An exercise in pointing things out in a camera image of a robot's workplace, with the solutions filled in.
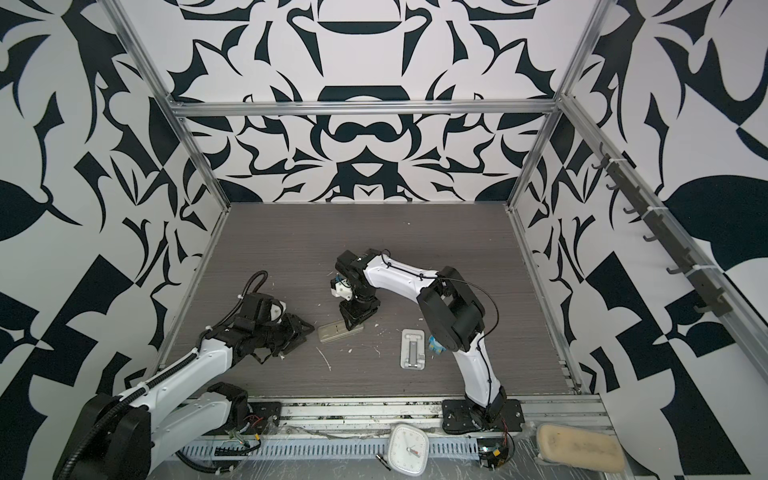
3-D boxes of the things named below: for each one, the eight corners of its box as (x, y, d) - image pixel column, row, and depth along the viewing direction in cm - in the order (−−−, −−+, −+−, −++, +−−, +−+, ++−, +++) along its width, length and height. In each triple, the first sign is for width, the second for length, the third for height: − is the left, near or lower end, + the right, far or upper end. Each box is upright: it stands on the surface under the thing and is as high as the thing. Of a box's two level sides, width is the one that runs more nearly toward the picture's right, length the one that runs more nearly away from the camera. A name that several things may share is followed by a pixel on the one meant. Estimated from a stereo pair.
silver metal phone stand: (400, 370, 84) (401, 367, 82) (399, 332, 90) (399, 329, 88) (426, 370, 84) (427, 367, 82) (423, 332, 90) (424, 329, 88)
